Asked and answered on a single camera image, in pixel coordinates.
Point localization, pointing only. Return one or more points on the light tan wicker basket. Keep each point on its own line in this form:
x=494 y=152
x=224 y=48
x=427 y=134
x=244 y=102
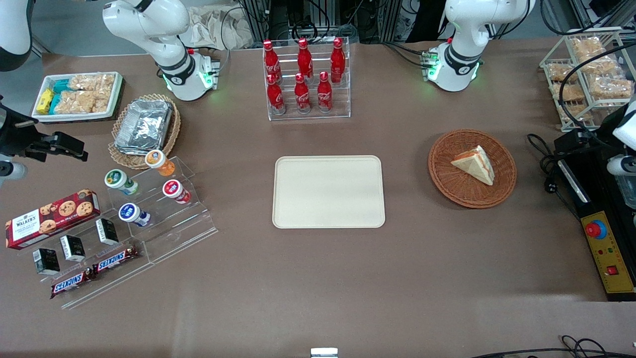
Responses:
x=171 y=134

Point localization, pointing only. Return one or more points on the cream plastic tray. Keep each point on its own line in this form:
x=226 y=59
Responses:
x=328 y=194

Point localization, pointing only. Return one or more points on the red lid yoghurt cup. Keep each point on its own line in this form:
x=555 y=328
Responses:
x=174 y=190

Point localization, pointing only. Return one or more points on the clear bag of rice crackers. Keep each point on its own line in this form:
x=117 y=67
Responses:
x=559 y=72
x=611 y=87
x=586 y=46
x=82 y=102
x=601 y=64
x=571 y=92
x=579 y=113
x=92 y=82

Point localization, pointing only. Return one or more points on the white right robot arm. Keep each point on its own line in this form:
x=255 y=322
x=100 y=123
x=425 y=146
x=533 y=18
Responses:
x=149 y=25

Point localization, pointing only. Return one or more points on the stack of foil containers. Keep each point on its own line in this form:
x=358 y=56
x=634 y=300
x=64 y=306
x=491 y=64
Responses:
x=144 y=127

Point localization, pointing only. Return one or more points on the red cola bottle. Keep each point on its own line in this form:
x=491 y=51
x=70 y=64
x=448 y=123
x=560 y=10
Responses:
x=304 y=59
x=324 y=94
x=276 y=97
x=302 y=97
x=270 y=59
x=338 y=62

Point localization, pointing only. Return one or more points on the crumpled beige cloth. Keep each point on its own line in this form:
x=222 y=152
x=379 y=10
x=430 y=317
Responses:
x=213 y=27

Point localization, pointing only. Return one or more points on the green lid yoghurt cup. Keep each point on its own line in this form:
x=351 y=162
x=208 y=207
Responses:
x=118 y=180

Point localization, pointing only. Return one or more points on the triangle sandwich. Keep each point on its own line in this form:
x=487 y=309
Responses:
x=477 y=164

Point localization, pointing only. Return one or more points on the red Walkers cookie box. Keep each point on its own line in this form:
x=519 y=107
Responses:
x=49 y=219

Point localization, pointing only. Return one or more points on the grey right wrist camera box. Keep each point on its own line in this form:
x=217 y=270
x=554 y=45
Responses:
x=12 y=171

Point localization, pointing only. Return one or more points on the white rectangular snack tray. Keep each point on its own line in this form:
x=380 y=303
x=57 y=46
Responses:
x=117 y=94

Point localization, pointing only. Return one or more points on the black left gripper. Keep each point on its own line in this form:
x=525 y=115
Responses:
x=609 y=129

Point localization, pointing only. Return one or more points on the blue lid yoghurt cup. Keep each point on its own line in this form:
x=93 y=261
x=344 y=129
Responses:
x=130 y=214

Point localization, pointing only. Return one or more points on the brown round wicker basket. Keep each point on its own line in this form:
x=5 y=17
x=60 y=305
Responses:
x=447 y=174

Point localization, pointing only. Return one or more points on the orange lid yoghurt cup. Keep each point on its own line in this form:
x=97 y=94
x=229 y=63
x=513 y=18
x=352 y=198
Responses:
x=158 y=161

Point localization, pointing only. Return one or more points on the Snickers chocolate bar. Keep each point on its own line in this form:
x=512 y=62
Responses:
x=69 y=283
x=115 y=259

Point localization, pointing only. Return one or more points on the black yellow control box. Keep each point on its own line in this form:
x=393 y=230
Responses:
x=608 y=253

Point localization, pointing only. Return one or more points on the teal snack packet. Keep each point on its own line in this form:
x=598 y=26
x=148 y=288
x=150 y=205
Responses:
x=55 y=103
x=62 y=86

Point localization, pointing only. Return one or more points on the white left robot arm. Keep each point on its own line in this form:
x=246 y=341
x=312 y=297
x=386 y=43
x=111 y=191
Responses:
x=464 y=30

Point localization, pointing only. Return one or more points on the small black box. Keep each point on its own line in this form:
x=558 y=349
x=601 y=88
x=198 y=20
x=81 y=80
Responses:
x=46 y=261
x=72 y=248
x=107 y=231

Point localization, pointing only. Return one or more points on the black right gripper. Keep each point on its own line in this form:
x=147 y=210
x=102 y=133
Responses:
x=15 y=135

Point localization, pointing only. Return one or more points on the clear acrylic stepped stand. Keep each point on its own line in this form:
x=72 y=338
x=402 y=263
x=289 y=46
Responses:
x=114 y=283
x=184 y=228

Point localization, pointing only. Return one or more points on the small silver metal bracket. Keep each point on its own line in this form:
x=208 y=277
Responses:
x=324 y=353

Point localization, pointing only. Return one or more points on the clear acrylic bottle rack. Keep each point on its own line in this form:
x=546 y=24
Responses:
x=343 y=99

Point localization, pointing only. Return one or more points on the clear plastic container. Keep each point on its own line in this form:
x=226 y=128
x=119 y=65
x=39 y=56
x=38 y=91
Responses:
x=628 y=194

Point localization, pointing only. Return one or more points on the yellow snack packet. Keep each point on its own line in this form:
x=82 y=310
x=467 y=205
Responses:
x=44 y=102

